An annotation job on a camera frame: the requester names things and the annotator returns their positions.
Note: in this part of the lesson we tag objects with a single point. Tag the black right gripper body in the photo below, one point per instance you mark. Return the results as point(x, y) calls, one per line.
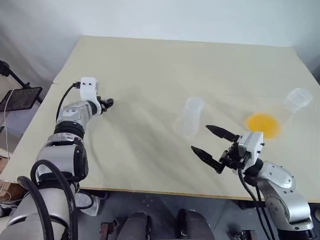
point(231, 156)

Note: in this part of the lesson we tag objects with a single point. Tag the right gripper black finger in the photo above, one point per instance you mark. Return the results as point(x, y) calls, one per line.
point(205, 155)
point(220, 131)

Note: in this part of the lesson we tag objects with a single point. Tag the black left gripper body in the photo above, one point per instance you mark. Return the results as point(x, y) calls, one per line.
point(102, 102)

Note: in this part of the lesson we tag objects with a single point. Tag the clear pouring flask orange liquid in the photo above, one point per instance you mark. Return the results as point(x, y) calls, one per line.
point(262, 123)

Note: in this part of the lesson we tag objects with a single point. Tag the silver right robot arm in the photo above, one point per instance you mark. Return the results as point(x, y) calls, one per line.
point(280, 180)

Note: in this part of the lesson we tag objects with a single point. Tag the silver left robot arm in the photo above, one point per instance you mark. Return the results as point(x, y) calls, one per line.
point(72, 112)

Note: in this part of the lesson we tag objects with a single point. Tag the clear receiving flask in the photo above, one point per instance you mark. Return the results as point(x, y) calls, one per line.
point(188, 117)

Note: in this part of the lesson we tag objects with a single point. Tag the dark rounded shape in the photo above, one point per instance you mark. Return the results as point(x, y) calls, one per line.
point(135, 227)
point(193, 227)

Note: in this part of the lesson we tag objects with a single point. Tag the black tablet screen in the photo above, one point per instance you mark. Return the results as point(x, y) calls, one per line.
point(21, 97)

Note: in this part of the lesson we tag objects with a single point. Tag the white plastic bag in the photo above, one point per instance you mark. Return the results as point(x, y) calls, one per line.
point(87, 200)

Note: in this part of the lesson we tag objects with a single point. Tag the small dark brown block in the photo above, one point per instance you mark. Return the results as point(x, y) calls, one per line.
point(107, 228)

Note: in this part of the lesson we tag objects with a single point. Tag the brown cardboard box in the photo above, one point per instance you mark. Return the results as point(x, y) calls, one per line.
point(15, 191)

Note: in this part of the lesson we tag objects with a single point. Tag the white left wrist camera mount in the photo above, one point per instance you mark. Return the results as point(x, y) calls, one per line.
point(87, 90)

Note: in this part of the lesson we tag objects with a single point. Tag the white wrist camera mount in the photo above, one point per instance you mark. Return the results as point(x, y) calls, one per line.
point(252, 147)
point(87, 90)

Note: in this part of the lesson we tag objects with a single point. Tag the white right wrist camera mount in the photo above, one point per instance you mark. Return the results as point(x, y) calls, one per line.
point(252, 147)

